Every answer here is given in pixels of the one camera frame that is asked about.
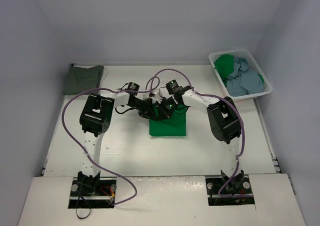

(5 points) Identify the green t shirt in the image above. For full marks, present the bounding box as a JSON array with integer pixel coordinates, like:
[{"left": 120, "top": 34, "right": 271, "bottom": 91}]
[
  {"left": 214, "top": 54, "right": 234, "bottom": 80},
  {"left": 149, "top": 108, "right": 187, "bottom": 137}
]

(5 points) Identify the grey t shirt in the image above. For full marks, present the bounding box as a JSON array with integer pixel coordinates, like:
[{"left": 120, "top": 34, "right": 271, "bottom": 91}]
[{"left": 62, "top": 65, "right": 104, "bottom": 95}]

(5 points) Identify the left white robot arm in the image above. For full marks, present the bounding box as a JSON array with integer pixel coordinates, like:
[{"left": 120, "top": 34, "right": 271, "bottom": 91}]
[{"left": 77, "top": 82, "right": 156, "bottom": 196}]

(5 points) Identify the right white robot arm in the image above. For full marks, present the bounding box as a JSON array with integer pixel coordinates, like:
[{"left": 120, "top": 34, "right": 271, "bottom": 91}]
[{"left": 155, "top": 80, "right": 245, "bottom": 197}]

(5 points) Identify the light blue t shirt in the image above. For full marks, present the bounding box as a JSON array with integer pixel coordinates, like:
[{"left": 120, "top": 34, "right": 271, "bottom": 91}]
[{"left": 225, "top": 57, "right": 264, "bottom": 97}]

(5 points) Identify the white laundry basket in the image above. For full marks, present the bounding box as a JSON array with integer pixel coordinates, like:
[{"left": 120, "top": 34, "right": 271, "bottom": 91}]
[{"left": 208, "top": 49, "right": 272, "bottom": 101}]

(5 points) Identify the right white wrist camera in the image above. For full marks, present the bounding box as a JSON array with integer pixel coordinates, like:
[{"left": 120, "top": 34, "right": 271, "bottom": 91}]
[{"left": 148, "top": 90, "right": 164, "bottom": 104}]

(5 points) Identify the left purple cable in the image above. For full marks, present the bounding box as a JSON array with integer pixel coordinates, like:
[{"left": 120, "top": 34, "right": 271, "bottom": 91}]
[{"left": 61, "top": 77, "right": 161, "bottom": 206}]

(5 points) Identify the purple cable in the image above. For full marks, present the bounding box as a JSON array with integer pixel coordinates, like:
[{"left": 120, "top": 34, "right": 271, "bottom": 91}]
[
  {"left": 61, "top": 77, "right": 161, "bottom": 206},
  {"left": 152, "top": 69, "right": 246, "bottom": 198}
]

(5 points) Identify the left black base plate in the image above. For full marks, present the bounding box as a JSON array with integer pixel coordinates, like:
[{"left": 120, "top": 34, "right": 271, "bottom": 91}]
[{"left": 68, "top": 178, "right": 117, "bottom": 209}]

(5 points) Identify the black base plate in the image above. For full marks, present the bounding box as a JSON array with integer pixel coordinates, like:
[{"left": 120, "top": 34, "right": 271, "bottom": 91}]
[
  {"left": 205, "top": 175, "right": 255, "bottom": 206},
  {"left": 68, "top": 178, "right": 117, "bottom": 209}
]

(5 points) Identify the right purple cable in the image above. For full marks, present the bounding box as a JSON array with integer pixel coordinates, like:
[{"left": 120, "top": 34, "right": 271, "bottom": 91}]
[{"left": 152, "top": 69, "right": 246, "bottom": 198}]

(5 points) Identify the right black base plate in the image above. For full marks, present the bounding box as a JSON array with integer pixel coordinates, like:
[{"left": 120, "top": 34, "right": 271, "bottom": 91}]
[{"left": 205, "top": 175, "right": 255, "bottom": 206}]

